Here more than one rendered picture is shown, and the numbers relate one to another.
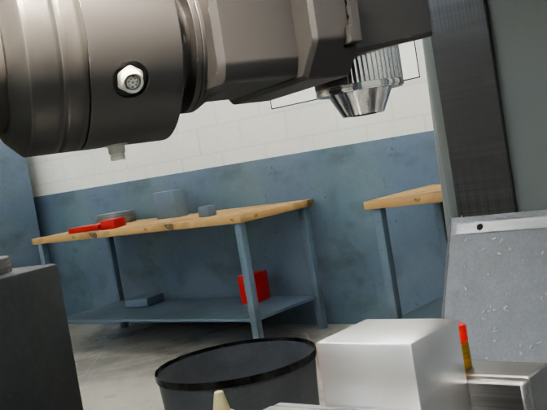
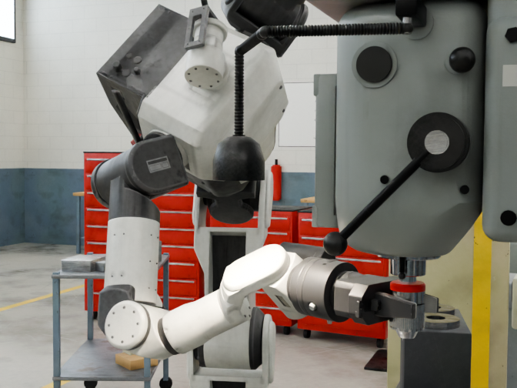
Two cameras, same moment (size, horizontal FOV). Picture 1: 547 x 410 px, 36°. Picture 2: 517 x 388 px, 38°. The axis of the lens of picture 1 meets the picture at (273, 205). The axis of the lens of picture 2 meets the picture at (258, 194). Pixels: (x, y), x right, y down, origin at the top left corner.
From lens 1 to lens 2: 97 cm
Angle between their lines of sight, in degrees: 70
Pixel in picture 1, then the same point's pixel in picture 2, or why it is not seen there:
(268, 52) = (345, 309)
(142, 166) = not seen: outside the picture
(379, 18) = (391, 307)
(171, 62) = (321, 305)
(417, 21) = (405, 312)
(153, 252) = not seen: outside the picture
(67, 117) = (302, 310)
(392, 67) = (402, 325)
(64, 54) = (297, 296)
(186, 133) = not seen: outside the picture
